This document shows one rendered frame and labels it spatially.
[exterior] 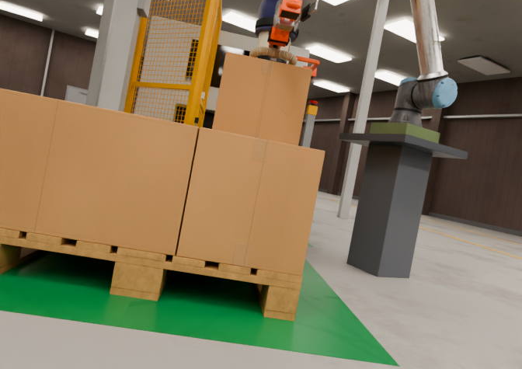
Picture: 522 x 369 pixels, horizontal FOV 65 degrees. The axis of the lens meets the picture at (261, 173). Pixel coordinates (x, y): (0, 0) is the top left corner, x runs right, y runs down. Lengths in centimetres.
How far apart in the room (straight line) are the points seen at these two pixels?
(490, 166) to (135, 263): 1146
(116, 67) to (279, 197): 232
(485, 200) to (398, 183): 998
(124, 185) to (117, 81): 211
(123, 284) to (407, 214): 158
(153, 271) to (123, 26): 242
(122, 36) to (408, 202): 235
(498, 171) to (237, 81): 1069
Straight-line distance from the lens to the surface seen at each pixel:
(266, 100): 189
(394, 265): 240
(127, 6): 347
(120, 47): 339
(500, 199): 1204
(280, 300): 134
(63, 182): 134
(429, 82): 232
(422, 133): 239
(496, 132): 1243
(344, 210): 563
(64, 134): 134
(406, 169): 234
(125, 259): 132
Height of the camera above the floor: 45
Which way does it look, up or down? 1 degrees down
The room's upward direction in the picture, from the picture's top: 11 degrees clockwise
